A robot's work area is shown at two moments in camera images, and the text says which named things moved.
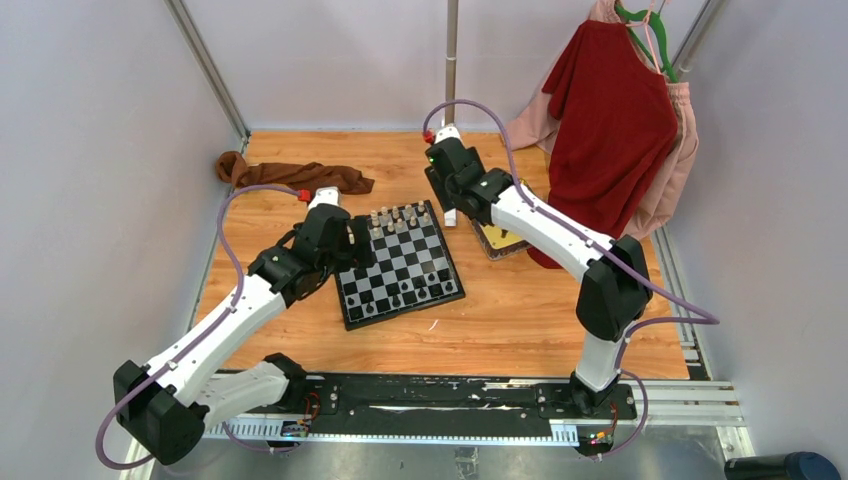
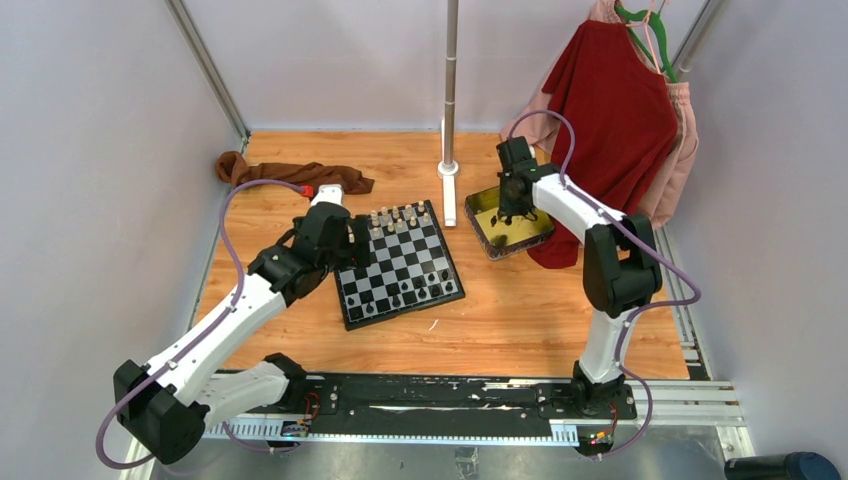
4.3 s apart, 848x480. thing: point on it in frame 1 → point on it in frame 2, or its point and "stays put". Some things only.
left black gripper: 357,253 stays put
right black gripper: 440,188 → 506,206
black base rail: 428,404 stays put
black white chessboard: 414,267 stays put
